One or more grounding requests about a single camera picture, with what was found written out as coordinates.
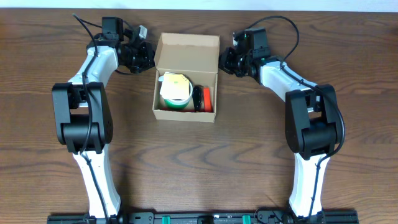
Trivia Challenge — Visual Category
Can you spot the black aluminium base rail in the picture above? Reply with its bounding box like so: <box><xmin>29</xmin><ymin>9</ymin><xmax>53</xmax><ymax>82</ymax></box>
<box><xmin>47</xmin><ymin>210</ymin><xmax>359</xmax><ymax>224</ymax></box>

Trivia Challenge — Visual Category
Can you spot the white tape roll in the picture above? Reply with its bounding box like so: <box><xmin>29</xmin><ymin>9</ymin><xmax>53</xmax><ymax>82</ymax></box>
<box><xmin>164</xmin><ymin>84</ymin><xmax>193</xmax><ymax>106</ymax></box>

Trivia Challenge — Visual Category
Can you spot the green tape roll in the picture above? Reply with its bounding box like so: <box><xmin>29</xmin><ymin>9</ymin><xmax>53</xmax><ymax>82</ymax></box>
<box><xmin>165</xmin><ymin>102</ymin><xmax>189</xmax><ymax>109</ymax></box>

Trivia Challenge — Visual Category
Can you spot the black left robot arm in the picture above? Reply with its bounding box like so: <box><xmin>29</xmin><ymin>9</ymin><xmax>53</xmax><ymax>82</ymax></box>
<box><xmin>47</xmin><ymin>17</ymin><xmax>155</xmax><ymax>223</ymax></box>

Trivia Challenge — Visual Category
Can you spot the brown cardboard box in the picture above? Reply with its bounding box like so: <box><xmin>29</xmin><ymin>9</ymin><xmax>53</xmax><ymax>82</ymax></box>
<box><xmin>152</xmin><ymin>33</ymin><xmax>220</xmax><ymax>123</ymax></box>

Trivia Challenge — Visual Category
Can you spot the red box cutter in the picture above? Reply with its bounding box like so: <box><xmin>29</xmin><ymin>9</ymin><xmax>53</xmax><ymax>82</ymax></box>
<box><xmin>160</xmin><ymin>108</ymin><xmax>196</xmax><ymax>113</ymax></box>

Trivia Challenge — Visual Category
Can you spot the yellow white sticky note pad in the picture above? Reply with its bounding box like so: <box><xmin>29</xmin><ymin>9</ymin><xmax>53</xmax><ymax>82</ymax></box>
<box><xmin>158</xmin><ymin>72</ymin><xmax>190</xmax><ymax>100</ymax></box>

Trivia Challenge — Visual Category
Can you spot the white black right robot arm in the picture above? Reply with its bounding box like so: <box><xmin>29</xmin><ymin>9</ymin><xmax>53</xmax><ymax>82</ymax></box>
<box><xmin>219</xmin><ymin>28</ymin><xmax>345</xmax><ymax>221</ymax></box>

